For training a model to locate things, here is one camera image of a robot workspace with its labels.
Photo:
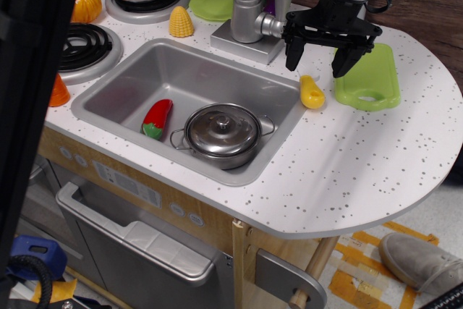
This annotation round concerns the grey toy dishwasher door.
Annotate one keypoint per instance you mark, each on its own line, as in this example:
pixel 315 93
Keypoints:
pixel 144 261

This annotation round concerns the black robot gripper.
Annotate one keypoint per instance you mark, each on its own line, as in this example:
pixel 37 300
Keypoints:
pixel 330 23

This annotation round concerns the green plastic cutting board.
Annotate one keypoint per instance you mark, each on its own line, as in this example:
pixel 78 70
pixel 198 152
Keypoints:
pixel 372 84

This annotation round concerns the silver toy faucet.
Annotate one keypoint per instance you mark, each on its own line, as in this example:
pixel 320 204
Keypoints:
pixel 251 32

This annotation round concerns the red toy chili pepper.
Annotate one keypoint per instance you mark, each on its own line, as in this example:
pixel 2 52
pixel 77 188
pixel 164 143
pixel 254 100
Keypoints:
pixel 155 120

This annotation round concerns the blue plastic case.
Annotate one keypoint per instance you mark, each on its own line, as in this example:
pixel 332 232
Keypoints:
pixel 30 249

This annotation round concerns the grey toy sink basin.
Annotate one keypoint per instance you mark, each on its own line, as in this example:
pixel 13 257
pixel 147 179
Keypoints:
pixel 192 79

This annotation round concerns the purple toy eggplant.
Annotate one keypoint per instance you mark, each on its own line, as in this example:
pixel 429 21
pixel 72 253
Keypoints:
pixel 269 7

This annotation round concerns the yellow toy corn cob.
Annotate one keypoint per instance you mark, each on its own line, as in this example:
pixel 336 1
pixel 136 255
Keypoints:
pixel 180 23

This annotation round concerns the steel pot with lid in sink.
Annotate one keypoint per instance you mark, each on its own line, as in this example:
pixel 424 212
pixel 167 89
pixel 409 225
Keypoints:
pixel 225 135

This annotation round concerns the yellow handled toy knife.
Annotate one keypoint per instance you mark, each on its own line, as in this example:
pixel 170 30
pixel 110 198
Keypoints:
pixel 311 95

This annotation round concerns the stove burner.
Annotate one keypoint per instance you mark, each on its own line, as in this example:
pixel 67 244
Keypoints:
pixel 144 13
pixel 90 51

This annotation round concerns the orange toy pumpkin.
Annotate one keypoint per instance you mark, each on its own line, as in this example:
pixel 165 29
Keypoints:
pixel 85 11

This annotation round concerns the grey suede shoe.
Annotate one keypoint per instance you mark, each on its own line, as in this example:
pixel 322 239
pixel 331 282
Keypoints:
pixel 420 264

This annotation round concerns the front stove burner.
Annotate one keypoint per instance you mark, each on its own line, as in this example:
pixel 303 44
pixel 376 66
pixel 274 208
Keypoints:
pixel 90 51

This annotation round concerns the black foreground post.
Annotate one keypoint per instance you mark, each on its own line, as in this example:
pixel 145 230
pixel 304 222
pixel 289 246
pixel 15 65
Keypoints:
pixel 32 39

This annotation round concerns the grey towel bar bracket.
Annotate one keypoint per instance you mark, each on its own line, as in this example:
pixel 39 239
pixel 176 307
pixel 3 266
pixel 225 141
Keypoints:
pixel 282 279

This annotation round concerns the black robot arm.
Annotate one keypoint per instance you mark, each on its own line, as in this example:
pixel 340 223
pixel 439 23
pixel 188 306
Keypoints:
pixel 333 23

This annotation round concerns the green plastic plate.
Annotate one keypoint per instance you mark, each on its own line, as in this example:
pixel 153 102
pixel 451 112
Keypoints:
pixel 212 10

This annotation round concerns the rear stove burner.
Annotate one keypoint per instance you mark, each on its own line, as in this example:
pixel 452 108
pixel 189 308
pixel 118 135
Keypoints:
pixel 144 13

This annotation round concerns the orange toy carrot piece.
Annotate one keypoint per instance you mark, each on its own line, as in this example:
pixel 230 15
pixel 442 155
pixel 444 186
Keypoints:
pixel 60 94

